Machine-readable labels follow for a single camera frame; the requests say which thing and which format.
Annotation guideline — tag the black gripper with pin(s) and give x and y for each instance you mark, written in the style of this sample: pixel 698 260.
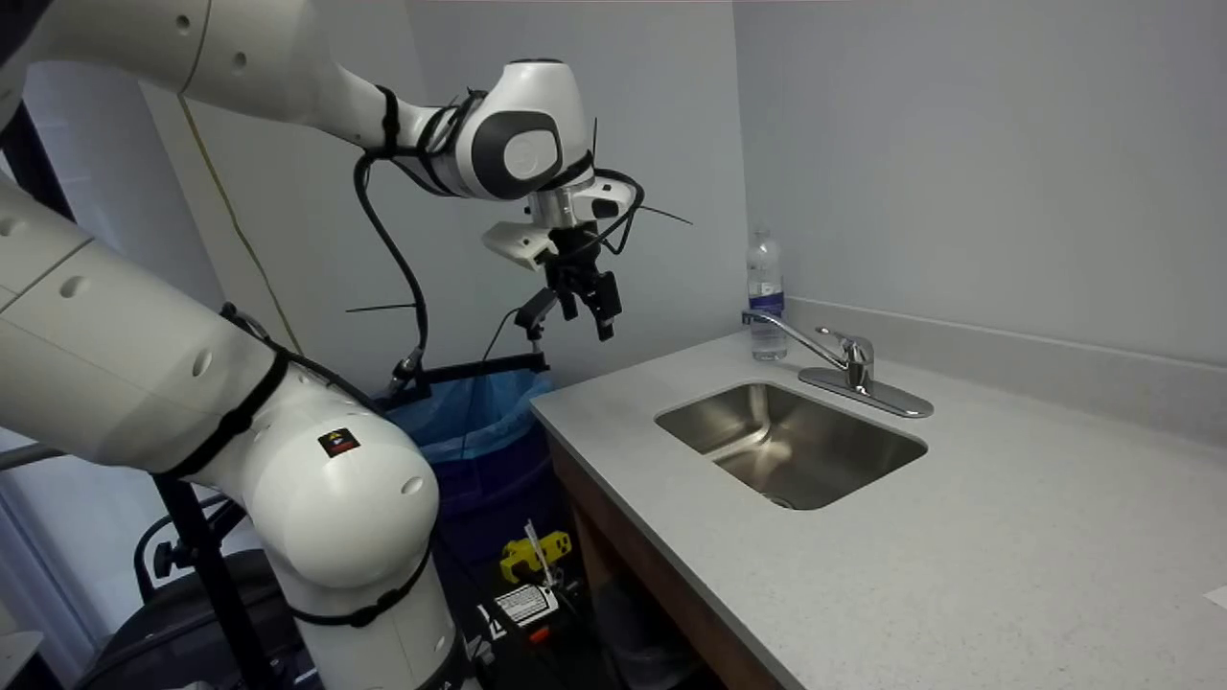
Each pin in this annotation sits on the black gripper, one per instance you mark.
pixel 571 255

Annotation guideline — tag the chrome sink faucet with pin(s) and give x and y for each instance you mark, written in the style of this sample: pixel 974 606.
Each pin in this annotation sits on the chrome sink faucet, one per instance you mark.
pixel 859 382

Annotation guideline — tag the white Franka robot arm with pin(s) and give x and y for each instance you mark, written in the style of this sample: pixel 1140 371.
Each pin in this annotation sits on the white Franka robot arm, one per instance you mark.
pixel 128 359

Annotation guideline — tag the black clip on thin rod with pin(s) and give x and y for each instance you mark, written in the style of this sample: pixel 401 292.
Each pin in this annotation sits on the black clip on thin rod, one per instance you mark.
pixel 538 314

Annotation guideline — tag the blue lined trash bin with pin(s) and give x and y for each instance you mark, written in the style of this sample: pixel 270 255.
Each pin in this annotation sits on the blue lined trash bin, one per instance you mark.
pixel 479 426

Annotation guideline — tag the clear water bottle blue label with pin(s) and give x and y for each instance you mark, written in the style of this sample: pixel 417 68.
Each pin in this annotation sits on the clear water bottle blue label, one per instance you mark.
pixel 764 275

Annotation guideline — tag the stainless steel sink basin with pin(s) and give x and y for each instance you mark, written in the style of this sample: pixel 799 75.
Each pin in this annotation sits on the stainless steel sink basin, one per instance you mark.
pixel 791 445

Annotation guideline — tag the yellow tool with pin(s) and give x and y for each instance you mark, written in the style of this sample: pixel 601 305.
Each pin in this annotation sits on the yellow tool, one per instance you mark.
pixel 532 559

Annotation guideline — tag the wooden counter cabinet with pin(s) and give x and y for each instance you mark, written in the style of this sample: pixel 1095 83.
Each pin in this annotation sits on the wooden counter cabinet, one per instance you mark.
pixel 638 563

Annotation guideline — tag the white device with red part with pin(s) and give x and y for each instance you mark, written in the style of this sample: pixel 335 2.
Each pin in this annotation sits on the white device with red part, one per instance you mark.
pixel 525 606

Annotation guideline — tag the black stand pole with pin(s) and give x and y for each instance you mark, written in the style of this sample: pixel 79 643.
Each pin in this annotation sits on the black stand pole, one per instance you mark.
pixel 212 577

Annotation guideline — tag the grey counter backsplash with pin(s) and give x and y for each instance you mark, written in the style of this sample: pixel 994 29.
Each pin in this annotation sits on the grey counter backsplash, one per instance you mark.
pixel 1085 371

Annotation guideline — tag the black white logo sign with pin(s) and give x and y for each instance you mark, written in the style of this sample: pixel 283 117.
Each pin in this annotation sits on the black white logo sign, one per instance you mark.
pixel 157 563

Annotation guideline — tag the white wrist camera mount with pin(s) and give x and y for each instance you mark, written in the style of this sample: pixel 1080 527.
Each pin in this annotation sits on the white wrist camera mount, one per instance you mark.
pixel 519 241

